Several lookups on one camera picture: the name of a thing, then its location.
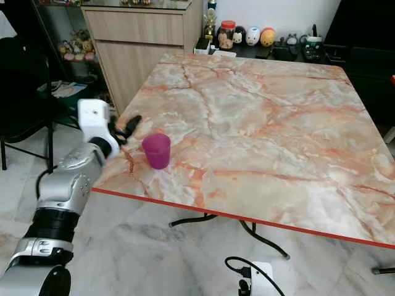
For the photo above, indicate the dark green mug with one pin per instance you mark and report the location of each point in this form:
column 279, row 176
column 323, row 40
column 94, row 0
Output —
column 313, row 46

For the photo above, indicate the light wooden cabinet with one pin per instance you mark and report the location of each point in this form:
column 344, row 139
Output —
column 139, row 55

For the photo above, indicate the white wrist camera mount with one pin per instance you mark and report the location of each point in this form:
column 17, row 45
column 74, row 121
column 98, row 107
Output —
column 95, row 120
column 262, row 279

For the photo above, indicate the green box with papers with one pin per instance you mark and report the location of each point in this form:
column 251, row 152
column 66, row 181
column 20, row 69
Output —
column 65, row 95

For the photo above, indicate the white round figure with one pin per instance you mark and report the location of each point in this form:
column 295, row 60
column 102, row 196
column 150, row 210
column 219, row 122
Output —
column 253, row 36

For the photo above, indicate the black tv cabinet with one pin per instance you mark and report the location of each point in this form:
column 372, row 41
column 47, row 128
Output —
column 361, row 49

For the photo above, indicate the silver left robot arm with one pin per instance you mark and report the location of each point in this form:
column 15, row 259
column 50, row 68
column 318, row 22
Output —
column 65, row 185

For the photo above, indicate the yellow orange round figure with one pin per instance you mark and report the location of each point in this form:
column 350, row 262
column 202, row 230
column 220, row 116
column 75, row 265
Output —
column 268, row 37

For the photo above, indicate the small gold trophy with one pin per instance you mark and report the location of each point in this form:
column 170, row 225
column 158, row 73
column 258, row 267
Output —
column 210, row 28

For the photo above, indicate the small grey figure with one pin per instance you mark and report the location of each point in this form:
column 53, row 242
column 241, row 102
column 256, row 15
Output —
column 291, row 41

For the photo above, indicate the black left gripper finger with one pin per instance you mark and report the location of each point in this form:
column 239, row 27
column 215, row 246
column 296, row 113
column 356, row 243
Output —
column 122, row 129
column 134, row 123

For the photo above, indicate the glass shelf with plush toys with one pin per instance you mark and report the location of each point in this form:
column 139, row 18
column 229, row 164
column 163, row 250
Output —
column 75, row 50

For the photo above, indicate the red-lidded clear jar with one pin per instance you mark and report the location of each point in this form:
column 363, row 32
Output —
column 226, row 36

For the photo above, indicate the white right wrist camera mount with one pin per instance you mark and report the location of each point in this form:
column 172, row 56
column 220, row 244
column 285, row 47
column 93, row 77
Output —
column 262, row 279

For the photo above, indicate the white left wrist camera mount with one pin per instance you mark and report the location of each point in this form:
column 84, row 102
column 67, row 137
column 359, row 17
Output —
column 95, row 120

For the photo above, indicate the black folding chair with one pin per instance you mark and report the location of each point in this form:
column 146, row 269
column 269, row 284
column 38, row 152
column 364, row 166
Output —
column 21, row 86

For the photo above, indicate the purple plastic cup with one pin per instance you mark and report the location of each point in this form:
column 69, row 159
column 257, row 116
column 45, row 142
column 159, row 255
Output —
column 157, row 151

